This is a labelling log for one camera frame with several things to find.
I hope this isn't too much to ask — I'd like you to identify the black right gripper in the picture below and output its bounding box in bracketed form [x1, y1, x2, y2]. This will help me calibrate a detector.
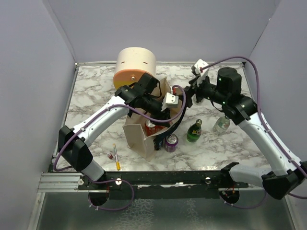
[178, 72, 228, 108]

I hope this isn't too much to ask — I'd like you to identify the red cola can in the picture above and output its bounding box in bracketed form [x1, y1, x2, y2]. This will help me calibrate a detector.
[144, 119, 167, 137]

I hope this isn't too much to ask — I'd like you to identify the cream canvas tote bag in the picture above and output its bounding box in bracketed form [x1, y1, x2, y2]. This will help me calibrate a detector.
[123, 78, 182, 161]

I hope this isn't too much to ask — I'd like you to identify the green glass bottle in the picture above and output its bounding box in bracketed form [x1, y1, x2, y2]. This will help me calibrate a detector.
[186, 119, 202, 143]

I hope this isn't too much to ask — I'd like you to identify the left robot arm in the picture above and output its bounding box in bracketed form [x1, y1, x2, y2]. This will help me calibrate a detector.
[58, 73, 171, 189]

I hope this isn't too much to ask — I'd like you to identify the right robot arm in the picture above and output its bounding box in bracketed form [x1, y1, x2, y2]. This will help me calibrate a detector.
[185, 66, 307, 200]

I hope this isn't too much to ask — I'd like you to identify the purple soda can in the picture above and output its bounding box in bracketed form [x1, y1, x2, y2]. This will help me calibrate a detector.
[164, 134, 178, 152]

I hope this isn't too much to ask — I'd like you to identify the clear plastic bottle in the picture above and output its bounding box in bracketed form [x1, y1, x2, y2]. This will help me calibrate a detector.
[213, 116, 231, 134]

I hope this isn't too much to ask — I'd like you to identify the round drawer storage box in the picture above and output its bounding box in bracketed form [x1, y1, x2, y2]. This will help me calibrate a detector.
[113, 47, 156, 90]

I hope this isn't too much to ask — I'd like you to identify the small red vial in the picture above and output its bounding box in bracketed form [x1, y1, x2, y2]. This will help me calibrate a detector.
[107, 153, 113, 159]

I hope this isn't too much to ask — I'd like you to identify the yellow capped pen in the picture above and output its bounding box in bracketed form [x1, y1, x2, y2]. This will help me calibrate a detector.
[113, 143, 121, 171]

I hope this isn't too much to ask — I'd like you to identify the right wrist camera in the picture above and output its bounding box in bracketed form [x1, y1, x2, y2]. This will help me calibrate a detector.
[191, 59, 209, 86]

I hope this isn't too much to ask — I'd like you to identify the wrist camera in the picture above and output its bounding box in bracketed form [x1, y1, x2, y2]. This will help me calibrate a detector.
[161, 92, 179, 111]
[191, 59, 209, 86]

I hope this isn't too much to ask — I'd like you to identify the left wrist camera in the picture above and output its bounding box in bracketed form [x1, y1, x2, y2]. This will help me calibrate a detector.
[161, 92, 179, 111]

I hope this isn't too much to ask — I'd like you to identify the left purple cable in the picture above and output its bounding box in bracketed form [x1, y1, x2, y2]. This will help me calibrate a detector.
[53, 85, 187, 211]

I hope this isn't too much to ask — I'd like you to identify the purple cable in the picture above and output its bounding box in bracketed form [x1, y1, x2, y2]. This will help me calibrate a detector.
[201, 56, 307, 208]
[53, 85, 187, 211]

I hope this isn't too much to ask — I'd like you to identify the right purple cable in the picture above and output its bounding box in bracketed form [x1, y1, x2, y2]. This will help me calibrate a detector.
[201, 56, 307, 208]

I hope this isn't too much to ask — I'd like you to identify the black mounting rail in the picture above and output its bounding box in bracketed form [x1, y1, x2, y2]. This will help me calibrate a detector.
[78, 171, 248, 199]

